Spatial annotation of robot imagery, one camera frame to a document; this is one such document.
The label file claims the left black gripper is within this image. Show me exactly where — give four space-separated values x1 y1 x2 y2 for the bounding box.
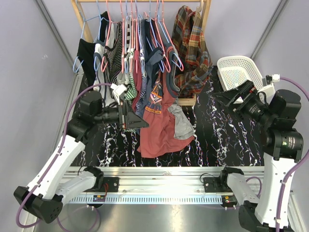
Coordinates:
94 101 149 131

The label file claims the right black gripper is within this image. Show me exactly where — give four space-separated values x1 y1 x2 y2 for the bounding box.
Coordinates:
212 79 276 127

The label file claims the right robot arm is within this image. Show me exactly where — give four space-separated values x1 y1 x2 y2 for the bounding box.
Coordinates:
214 81 306 232

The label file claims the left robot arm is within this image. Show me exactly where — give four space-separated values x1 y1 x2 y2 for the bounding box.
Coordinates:
14 91 149 223

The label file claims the red graphic tank top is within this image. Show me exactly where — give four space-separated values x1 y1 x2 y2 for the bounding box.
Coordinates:
138 50 194 158

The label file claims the green striped tank top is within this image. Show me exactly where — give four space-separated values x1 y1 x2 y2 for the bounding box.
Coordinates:
117 51 138 106

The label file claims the white navy-trim tank top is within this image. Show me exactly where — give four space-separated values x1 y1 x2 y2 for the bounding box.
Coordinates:
93 19 116 107

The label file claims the dark striped tank top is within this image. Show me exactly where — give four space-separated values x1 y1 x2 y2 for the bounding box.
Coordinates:
104 22 123 84

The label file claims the navy blue tank top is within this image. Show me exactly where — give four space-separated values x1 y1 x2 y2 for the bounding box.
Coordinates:
141 19 163 98

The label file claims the black tank top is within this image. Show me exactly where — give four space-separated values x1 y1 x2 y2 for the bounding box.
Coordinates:
77 11 109 86

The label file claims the white perforated plastic basket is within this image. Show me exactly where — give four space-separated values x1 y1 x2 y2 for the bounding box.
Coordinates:
217 56 266 91

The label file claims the wooden clothes rack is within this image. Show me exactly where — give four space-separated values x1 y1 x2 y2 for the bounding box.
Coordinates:
71 0 211 106

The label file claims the grey cloth garment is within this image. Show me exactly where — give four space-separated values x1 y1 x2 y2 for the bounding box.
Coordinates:
168 102 195 140

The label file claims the plaid flannel shirt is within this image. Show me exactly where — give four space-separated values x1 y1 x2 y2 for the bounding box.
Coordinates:
171 6 213 98

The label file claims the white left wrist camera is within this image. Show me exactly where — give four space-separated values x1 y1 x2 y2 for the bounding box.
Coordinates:
110 83 127 105

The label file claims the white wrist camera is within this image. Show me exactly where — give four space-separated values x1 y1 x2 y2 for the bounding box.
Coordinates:
110 83 127 105
258 74 281 98

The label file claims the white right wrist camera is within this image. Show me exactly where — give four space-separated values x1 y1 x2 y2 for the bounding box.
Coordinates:
258 74 281 98

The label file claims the pink wire hanger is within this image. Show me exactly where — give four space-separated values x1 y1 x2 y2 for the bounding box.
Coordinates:
155 0 184 71

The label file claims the aluminium mounting rail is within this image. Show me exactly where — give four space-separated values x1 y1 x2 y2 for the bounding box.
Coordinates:
65 166 266 194

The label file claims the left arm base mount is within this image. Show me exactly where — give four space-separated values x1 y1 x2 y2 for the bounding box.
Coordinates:
91 177 120 193

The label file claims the white slotted cable duct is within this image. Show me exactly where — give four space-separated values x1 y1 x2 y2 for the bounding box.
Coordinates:
70 194 222 204

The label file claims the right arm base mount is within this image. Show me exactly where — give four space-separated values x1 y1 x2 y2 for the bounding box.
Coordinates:
202 177 230 193

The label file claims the light blue wire hanger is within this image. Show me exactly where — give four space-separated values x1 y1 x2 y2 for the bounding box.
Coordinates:
73 0 102 73

